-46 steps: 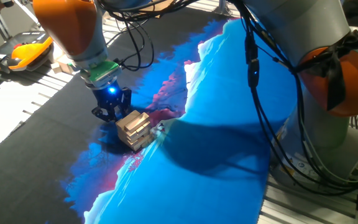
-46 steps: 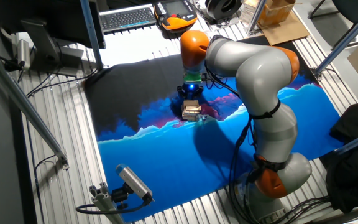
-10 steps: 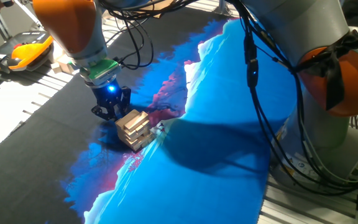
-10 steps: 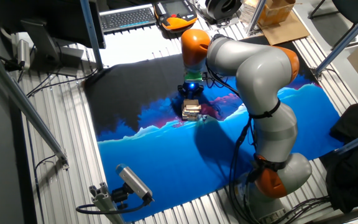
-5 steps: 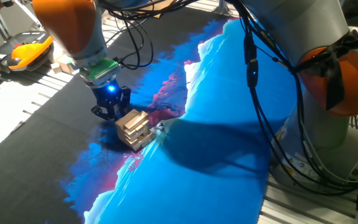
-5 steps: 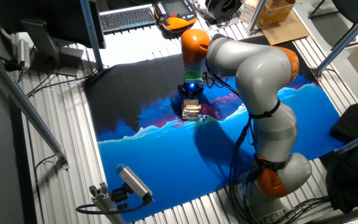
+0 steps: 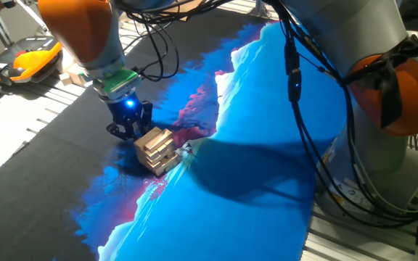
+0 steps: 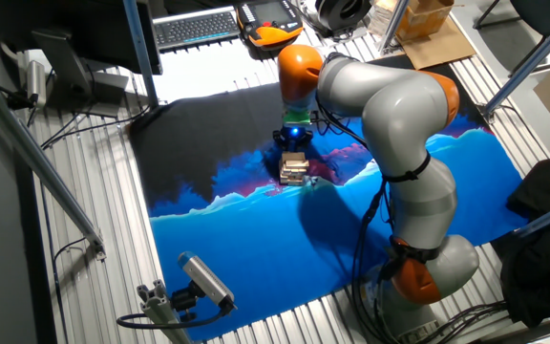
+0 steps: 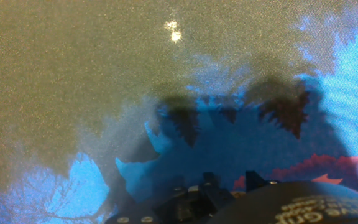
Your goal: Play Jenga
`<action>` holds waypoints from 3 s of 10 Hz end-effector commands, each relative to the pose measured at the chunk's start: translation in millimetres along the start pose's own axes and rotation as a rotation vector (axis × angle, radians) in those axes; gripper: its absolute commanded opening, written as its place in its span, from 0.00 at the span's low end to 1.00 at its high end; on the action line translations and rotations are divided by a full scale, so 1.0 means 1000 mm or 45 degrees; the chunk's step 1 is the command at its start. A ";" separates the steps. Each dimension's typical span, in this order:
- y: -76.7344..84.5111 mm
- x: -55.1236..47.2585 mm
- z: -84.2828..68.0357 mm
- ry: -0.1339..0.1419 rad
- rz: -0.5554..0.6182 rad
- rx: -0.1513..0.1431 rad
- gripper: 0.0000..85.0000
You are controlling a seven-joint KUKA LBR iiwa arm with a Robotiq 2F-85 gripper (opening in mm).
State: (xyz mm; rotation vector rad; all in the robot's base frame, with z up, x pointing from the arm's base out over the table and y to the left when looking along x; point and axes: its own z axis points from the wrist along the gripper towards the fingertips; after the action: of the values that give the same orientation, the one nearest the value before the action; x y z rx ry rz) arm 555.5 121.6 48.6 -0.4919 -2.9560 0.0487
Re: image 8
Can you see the dark office chair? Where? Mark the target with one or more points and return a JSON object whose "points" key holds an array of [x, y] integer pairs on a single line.
{"points": [[542, 19]]}

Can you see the small silver camera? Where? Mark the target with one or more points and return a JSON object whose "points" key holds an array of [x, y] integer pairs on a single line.
{"points": [[36, 81]]}

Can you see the aluminium frame post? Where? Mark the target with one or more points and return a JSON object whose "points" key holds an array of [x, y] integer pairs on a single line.
{"points": [[141, 52], [392, 26]]}

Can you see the blue black printed cloth mat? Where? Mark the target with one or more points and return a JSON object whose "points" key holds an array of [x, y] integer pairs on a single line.
{"points": [[256, 248]]}

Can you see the black computer keyboard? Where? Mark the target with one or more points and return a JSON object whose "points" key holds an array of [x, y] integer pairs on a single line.
{"points": [[196, 28]]}

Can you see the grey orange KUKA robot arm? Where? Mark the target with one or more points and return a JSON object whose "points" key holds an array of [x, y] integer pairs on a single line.
{"points": [[399, 110]]}

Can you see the black round spool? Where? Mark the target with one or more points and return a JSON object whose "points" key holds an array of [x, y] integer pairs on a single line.
{"points": [[344, 12]]}

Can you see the black cloth bag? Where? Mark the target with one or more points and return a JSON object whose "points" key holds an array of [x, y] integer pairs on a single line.
{"points": [[542, 267]]}

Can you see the flat brown cardboard sheet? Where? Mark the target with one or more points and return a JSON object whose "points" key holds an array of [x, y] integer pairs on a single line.
{"points": [[439, 48]]}

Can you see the brown cardboard box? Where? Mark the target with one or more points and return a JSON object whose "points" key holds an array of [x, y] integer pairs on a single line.
{"points": [[423, 16]]}

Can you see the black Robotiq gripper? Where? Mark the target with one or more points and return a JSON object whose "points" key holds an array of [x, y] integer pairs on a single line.
{"points": [[294, 136]]}

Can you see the black computer monitor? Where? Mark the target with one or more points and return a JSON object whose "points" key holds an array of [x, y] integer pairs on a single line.
{"points": [[79, 38]]}

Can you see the short aluminium profile stand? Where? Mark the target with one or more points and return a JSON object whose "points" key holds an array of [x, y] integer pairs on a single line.
{"points": [[160, 310]]}

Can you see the green wrist mounting plate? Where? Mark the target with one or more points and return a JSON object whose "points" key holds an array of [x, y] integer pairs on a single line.
{"points": [[296, 117]]}

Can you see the orange black teach pendant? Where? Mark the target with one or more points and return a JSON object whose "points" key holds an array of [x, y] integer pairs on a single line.
{"points": [[270, 24]]}

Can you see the wooden Jenga block tower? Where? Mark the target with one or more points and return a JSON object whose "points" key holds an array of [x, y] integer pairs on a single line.
{"points": [[294, 169]]}

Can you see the black camera ball mount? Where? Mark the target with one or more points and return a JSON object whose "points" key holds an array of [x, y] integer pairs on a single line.
{"points": [[184, 300]]}

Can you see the silver camera blue end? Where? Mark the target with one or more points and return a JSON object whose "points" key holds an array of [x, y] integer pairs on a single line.
{"points": [[205, 279]]}

